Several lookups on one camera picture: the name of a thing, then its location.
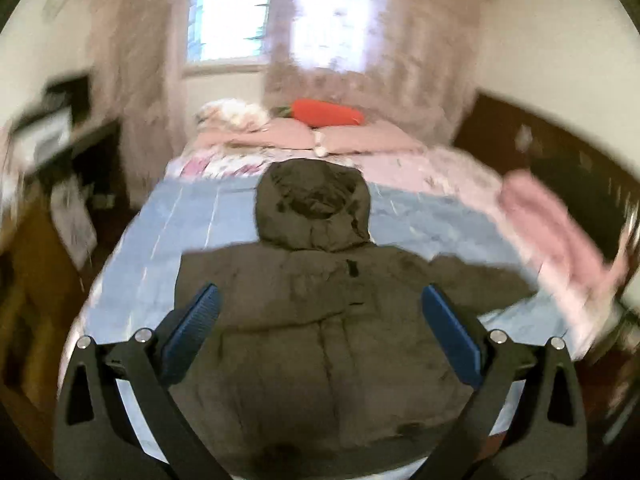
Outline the dark olive hooded jacket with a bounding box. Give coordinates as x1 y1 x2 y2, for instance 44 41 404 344
171 159 535 479

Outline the blue plaid bed sheet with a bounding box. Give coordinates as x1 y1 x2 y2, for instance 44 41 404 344
60 173 582 480

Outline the brown wooden cabinet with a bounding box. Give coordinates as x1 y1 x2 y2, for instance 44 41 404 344
1 184 82 448

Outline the pink folded quilt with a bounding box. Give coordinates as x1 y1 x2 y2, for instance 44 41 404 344
498 169 629 298

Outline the white floor appliance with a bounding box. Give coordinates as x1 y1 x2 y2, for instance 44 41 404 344
50 177 98 270

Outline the black computer desk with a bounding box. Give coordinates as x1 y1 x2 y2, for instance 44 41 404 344
26 119 129 210

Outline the pink Hello Kitty bed sheet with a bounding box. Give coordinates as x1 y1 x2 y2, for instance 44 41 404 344
164 144 632 361

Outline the white printer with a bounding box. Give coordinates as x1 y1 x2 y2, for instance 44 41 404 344
11 107 73 169

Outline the dark wooden headboard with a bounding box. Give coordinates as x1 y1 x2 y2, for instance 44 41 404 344
454 93 639 272

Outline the right pink pillow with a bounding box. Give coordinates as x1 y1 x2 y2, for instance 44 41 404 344
314 120 425 155

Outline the pink pillow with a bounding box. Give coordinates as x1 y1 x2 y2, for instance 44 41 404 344
314 120 425 155
191 118 316 150

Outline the black computer monitor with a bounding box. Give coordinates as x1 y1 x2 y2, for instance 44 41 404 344
44 72 91 126

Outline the floral white pillow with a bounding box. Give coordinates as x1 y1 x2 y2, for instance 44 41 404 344
195 98 271 132

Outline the left pink pillow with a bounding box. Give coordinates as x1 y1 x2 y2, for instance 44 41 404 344
191 118 316 150

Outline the orange carrot plush pillow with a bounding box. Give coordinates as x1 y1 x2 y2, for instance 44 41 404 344
274 99 366 128

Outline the right pink lace curtain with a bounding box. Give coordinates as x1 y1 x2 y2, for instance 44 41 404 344
262 0 491 145

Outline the pink lace curtain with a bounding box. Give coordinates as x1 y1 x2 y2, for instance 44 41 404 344
88 0 190 206
262 0 491 145

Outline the left pink lace curtain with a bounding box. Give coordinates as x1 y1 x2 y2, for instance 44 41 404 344
88 0 190 206

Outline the window with blue grille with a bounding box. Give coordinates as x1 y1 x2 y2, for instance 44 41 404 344
186 0 270 65

